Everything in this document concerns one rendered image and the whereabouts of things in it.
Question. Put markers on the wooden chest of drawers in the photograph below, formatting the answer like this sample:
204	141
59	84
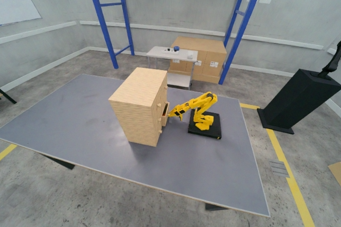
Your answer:
132	104

